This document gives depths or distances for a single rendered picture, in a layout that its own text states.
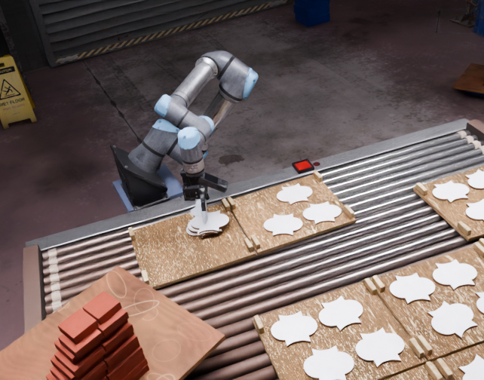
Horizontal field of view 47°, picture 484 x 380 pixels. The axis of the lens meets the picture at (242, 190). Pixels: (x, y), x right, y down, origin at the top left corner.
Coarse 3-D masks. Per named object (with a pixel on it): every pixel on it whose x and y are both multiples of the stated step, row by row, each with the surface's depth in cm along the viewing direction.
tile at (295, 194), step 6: (294, 186) 232; (300, 186) 232; (306, 186) 231; (282, 192) 230; (288, 192) 229; (294, 192) 229; (300, 192) 228; (306, 192) 228; (282, 198) 226; (288, 198) 226; (294, 198) 225; (300, 198) 225; (306, 198) 225
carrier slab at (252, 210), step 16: (256, 192) 233; (272, 192) 232; (320, 192) 228; (240, 208) 225; (256, 208) 224; (272, 208) 223; (288, 208) 222; (304, 208) 221; (240, 224) 217; (256, 224) 216; (304, 224) 213; (320, 224) 212; (336, 224) 211; (272, 240) 208; (288, 240) 207
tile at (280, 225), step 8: (280, 216) 217; (288, 216) 216; (264, 224) 214; (272, 224) 214; (280, 224) 213; (288, 224) 213; (296, 224) 212; (272, 232) 211; (280, 232) 209; (288, 232) 209
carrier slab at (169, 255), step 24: (192, 216) 224; (144, 240) 215; (168, 240) 214; (192, 240) 212; (216, 240) 211; (240, 240) 210; (144, 264) 204; (168, 264) 203; (192, 264) 202; (216, 264) 200
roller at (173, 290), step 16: (432, 208) 216; (368, 224) 212; (384, 224) 211; (320, 240) 207; (336, 240) 207; (272, 256) 203; (288, 256) 203; (224, 272) 199; (240, 272) 200; (176, 288) 195; (192, 288) 196
